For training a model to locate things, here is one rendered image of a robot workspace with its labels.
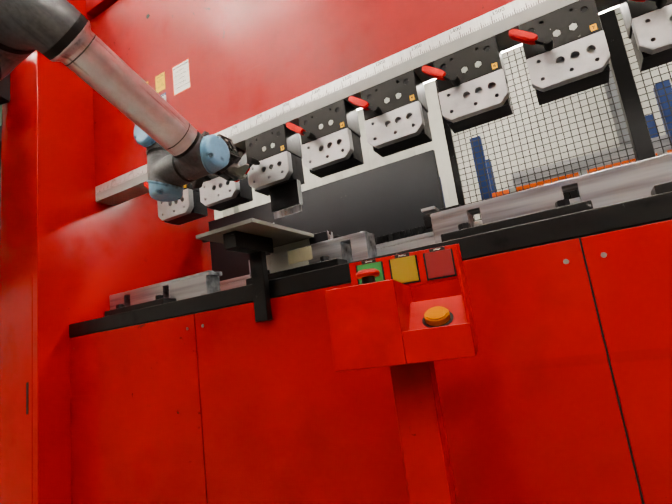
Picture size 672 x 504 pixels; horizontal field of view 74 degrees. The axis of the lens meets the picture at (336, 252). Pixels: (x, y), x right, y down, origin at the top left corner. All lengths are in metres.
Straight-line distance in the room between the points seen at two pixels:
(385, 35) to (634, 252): 0.80
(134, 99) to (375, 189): 1.06
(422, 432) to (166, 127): 0.72
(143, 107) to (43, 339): 1.02
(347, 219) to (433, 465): 1.24
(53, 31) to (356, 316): 0.66
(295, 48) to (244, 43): 0.21
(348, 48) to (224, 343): 0.87
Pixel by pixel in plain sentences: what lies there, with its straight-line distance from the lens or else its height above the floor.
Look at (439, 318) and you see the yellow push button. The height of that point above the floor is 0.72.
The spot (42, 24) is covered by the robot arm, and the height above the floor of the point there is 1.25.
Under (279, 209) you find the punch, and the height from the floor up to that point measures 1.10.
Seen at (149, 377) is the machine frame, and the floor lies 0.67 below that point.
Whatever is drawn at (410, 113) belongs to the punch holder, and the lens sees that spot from 1.19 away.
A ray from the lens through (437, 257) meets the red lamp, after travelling 0.80.
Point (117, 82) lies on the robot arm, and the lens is 0.95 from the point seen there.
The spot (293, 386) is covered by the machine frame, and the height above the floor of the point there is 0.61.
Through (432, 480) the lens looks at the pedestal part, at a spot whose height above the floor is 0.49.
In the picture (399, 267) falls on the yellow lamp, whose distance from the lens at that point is 0.81.
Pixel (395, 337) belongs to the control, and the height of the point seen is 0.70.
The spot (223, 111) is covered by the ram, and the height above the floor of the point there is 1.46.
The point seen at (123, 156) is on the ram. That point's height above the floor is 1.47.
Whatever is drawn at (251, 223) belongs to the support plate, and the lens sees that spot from 1.05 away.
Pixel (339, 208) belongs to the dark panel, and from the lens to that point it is 1.83.
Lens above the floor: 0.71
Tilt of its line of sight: 11 degrees up
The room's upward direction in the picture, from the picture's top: 8 degrees counter-clockwise
